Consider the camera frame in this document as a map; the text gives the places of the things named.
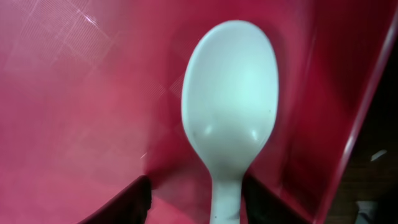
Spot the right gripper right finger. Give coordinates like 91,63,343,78
242,175,306,224

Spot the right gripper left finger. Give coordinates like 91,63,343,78
79,175,152,224

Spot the red serving tray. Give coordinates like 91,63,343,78
1,0,397,223

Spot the white plastic spoon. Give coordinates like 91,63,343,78
181,20,279,224

